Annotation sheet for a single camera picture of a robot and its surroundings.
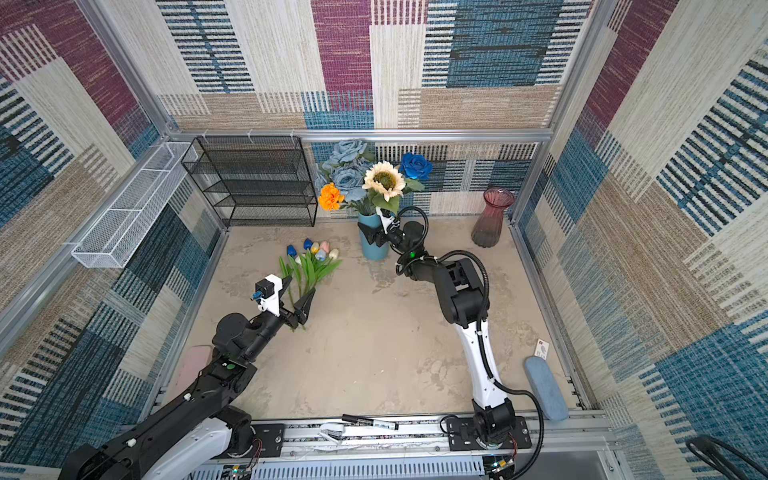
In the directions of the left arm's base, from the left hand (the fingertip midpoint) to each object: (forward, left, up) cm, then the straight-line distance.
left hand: (301, 280), depth 75 cm
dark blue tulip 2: (+30, +7, -22) cm, 38 cm away
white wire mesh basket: (+10, +43, +9) cm, 45 cm away
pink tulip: (+28, 0, -21) cm, 35 cm away
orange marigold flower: (+21, -6, +9) cm, 23 cm away
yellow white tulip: (+28, +4, -21) cm, 35 cm away
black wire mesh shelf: (+48, +26, -7) cm, 55 cm away
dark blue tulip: (+27, +12, -21) cm, 36 cm away
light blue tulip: (+24, +1, -20) cm, 31 cm away
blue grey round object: (-21, -62, -22) cm, 69 cm away
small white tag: (-10, -65, -22) cm, 70 cm away
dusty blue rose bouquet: (+31, -10, +11) cm, 34 cm away
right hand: (+30, -15, -7) cm, 34 cm away
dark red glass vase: (+30, -56, -15) cm, 65 cm away
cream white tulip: (+20, -1, -22) cm, 30 cm away
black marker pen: (-27, -15, -23) cm, 39 cm away
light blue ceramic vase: (+24, -17, -18) cm, 34 cm away
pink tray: (-11, +32, -22) cm, 40 cm away
